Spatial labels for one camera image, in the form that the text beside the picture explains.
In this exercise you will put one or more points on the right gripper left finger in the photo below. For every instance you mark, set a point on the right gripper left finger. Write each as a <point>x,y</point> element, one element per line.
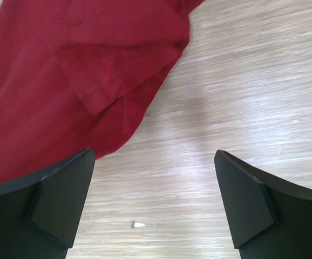
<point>40,212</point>

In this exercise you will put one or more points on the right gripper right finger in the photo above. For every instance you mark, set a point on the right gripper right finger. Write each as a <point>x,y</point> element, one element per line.
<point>268,217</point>

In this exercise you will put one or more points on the red t shirt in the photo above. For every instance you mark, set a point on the red t shirt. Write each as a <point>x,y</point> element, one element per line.
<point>78,74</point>

